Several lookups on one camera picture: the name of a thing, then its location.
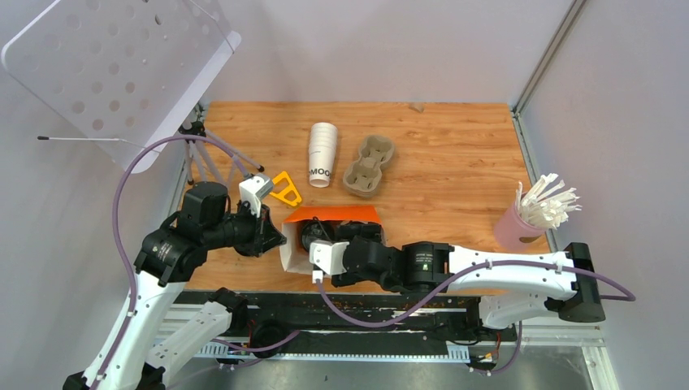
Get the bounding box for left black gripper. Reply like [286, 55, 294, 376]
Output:
[206, 197, 289, 256]

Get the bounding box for orange paper bag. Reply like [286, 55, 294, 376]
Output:
[279, 205, 382, 274]

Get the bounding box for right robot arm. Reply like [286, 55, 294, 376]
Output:
[310, 223, 605, 340]

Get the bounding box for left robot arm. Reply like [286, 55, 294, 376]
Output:
[63, 174, 286, 389]

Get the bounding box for yellow plastic triangle holder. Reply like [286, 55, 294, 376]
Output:
[270, 171, 302, 207]

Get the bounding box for stacked pulp cup carriers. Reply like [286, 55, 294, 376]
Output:
[343, 135, 396, 198]

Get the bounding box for stack of white paper cups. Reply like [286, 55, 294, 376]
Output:
[308, 122, 338, 188]

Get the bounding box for white tripod stand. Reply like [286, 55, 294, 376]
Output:
[178, 119, 265, 187]

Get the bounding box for small brown wood block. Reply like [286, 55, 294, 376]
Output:
[409, 102, 425, 113]

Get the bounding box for pink cup of wrapped straws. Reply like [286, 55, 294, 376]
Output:
[493, 173, 583, 252]

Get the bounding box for clear perforated acrylic panel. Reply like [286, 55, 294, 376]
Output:
[2, 1, 241, 173]

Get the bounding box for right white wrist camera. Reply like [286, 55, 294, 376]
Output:
[309, 240, 349, 284]

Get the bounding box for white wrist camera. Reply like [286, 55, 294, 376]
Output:
[238, 173, 274, 218]
[309, 240, 349, 284]

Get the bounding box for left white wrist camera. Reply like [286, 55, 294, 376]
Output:
[238, 173, 274, 218]

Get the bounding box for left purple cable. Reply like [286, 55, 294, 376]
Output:
[89, 134, 259, 390]

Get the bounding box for purple cable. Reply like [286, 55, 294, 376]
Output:
[89, 134, 259, 390]
[314, 259, 637, 329]

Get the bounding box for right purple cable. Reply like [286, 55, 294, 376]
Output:
[314, 259, 637, 329]

